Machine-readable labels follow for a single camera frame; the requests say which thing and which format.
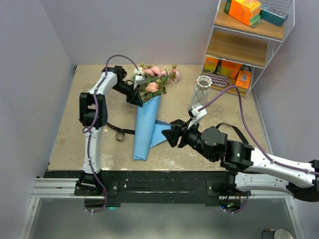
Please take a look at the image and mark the orange packet shelf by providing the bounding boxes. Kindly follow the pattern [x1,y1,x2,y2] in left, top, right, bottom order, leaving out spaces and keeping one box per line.
[235,70,252,92]
[203,56,219,72]

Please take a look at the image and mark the metal tin can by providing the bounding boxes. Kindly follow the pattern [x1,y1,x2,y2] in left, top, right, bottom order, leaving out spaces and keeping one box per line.
[262,229,295,239]

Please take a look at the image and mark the blue wrapping paper sheet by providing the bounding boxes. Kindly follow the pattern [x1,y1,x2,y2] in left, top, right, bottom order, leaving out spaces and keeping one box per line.
[133,96,171,161]

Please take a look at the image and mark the white wire wooden shelf rack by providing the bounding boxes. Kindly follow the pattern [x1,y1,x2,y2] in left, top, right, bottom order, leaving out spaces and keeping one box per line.
[203,0,295,98]

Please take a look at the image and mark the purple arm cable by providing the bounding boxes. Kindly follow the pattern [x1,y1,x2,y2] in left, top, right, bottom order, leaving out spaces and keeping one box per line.
[82,55,140,213]
[199,85,319,176]

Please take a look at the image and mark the peach rose stem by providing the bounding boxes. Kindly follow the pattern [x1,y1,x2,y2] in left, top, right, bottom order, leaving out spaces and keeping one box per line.
[140,82,166,103]

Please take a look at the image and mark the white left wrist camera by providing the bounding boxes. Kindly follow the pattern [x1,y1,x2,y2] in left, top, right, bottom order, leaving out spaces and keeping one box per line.
[134,75,146,89]

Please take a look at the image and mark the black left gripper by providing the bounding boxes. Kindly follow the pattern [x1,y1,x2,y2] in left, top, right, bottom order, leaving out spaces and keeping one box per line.
[112,82,144,107]

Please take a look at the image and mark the black ribbon with gold lettering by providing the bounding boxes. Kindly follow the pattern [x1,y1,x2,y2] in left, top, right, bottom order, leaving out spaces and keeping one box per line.
[106,122,249,144]

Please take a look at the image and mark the stacked colourful sponges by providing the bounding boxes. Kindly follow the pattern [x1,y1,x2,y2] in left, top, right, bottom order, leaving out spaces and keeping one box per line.
[249,8,261,28]

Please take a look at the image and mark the teal box on top shelf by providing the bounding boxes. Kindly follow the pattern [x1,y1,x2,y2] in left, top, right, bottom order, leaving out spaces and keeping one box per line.
[260,4,289,26]

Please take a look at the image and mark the white ribbed ceramic vase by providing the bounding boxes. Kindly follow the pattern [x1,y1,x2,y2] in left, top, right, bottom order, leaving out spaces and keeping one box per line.
[191,76,212,106]

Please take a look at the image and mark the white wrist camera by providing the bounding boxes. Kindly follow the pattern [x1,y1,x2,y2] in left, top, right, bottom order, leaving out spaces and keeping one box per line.
[134,75,146,89]
[187,103,207,129]

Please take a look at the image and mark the orange packet bottom shelf right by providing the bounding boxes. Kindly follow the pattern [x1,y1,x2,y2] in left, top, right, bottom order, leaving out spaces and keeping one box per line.
[235,70,252,92]

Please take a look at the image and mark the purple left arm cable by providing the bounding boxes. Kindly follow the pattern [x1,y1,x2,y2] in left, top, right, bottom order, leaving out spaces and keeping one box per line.
[82,55,140,213]

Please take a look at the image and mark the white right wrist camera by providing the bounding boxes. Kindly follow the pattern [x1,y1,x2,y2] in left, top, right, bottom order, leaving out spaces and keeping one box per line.
[187,103,207,129]

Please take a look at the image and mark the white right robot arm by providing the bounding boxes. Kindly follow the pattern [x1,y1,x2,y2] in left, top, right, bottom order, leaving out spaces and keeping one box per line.
[162,119,319,202]

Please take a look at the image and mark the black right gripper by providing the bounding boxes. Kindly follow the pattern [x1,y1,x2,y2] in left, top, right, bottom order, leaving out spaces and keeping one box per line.
[161,117,216,162]

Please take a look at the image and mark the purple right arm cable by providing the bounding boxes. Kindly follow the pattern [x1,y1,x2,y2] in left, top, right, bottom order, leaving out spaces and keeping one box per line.
[199,85,319,176]

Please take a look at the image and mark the orange box bottom shelf middle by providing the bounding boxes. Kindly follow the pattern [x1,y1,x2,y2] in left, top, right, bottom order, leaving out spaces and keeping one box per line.
[220,60,242,78]

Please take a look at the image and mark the purple wavy patterned pouch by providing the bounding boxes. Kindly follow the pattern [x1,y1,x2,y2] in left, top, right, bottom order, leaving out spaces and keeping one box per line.
[203,72,231,88]

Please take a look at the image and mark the orange packet bottom shelf left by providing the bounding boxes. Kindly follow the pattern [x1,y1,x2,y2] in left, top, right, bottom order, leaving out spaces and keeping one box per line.
[203,56,219,72]

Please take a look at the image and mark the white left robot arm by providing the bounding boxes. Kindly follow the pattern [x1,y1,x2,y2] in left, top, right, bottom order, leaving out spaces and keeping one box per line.
[76,66,145,196]

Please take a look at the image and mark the pink rose stem middle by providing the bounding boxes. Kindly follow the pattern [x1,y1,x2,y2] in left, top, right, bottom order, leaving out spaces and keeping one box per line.
[142,64,167,78]

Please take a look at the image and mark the orange box on top shelf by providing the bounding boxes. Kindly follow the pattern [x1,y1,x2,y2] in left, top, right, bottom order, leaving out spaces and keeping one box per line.
[224,0,261,26]

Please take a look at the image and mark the pink rose stem with buds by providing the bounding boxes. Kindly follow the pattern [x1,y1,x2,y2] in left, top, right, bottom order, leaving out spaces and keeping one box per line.
[168,64,180,83]

